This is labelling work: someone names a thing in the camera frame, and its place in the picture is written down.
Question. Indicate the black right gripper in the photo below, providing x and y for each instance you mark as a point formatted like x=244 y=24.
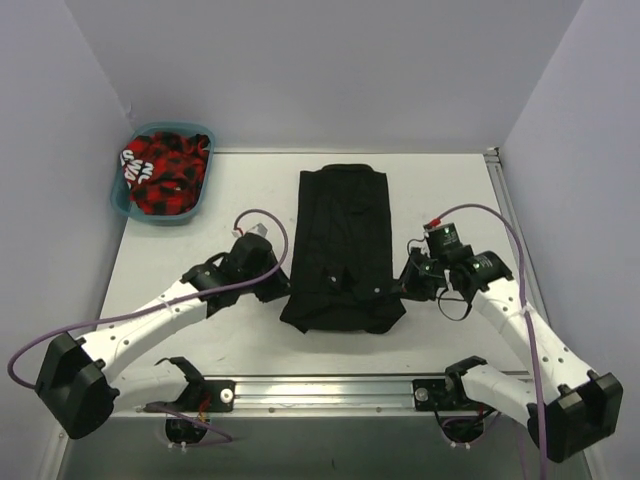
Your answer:
x=413 y=279

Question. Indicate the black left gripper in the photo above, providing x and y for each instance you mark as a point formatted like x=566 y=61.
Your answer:
x=275 y=288

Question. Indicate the black long sleeve shirt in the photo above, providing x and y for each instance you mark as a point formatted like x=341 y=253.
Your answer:
x=342 y=265

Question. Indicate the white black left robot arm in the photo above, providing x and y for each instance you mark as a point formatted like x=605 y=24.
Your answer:
x=84 y=381

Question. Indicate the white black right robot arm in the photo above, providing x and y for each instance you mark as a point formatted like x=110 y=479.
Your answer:
x=567 y=406

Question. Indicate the red black plaid shirt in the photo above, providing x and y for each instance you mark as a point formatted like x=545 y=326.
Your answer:
x=165 y=171

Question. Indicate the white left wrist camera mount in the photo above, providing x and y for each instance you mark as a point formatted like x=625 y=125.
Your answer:
x=258 y=229

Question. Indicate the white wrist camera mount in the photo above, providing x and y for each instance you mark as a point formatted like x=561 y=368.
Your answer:
x=258 y=229
x=433 y=224

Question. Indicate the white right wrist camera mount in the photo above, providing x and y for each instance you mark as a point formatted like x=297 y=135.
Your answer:
x=433 y=224

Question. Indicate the aluminium right side rail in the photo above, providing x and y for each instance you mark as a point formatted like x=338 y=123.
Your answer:
x=494 y=168

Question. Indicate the aluminium rail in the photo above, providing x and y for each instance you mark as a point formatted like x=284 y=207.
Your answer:
x=318 y=395
x=494 y=168

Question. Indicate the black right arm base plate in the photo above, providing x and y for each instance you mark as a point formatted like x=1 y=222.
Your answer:
x=431 y=394

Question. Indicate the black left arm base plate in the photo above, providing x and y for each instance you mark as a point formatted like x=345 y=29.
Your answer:
x=210 y=396

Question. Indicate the aluminium front rail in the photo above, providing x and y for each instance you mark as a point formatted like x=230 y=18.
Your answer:
x=318 y=395

